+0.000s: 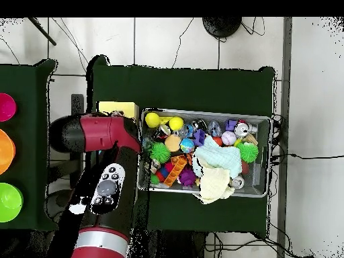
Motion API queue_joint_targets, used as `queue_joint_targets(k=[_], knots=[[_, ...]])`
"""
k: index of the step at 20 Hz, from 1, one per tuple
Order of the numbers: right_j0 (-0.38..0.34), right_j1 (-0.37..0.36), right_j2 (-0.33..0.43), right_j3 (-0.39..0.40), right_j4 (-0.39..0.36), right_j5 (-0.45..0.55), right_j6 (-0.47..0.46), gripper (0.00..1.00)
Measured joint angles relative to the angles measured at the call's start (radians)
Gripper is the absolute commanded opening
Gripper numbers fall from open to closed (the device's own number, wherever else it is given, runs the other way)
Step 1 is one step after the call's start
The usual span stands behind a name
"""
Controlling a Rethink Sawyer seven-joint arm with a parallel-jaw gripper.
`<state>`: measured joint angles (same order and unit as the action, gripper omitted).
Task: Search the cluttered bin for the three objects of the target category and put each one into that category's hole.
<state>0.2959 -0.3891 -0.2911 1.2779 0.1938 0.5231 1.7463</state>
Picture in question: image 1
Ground black upright panel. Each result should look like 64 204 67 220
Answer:
70 93 85 190

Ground dark green table cloth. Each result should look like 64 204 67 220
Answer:
84 54 275 239

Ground grey stand foot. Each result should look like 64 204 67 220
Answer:
44 187 79 219

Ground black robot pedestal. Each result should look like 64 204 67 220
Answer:
128 229 206 258

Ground silver mesh bin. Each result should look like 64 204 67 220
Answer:
136 107 272 198

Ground cream cloth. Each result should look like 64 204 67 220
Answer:
193 161 237 205

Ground black round stand base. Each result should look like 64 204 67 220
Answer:
202 17 243 38

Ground white baseball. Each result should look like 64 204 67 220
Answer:
221 130 238 146

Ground dark green side-table cloth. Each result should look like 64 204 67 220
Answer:
0 58 60 232

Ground pink bowl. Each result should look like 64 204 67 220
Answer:
0 93 17 122

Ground silver red soda can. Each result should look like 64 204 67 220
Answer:
234 119 258 137

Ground orange bowl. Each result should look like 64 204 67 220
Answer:
0 128 16 175

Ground black power cable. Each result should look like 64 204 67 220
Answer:
271 152 344 161

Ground black rod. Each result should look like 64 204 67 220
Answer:
27 17 58 46

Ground gold soda can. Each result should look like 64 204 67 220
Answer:
230 175 245 189

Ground green bowl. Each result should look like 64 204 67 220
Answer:
0 182 24 223

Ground purple spiky toy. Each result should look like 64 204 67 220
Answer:
178 167 197 187

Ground mint green cloth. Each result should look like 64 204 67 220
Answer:
192 135 243 179

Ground green spiky ball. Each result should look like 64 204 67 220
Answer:
148 142 172 164
236 142 259 164

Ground yellow ball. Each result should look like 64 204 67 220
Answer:
144 112 161 129
169 116 185 132

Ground wooden three-hole box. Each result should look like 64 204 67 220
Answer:
96 101 140 119

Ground blue globe ball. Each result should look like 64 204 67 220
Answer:
179 138 196 154

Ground orange building block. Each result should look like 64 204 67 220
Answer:
163 155 189 187

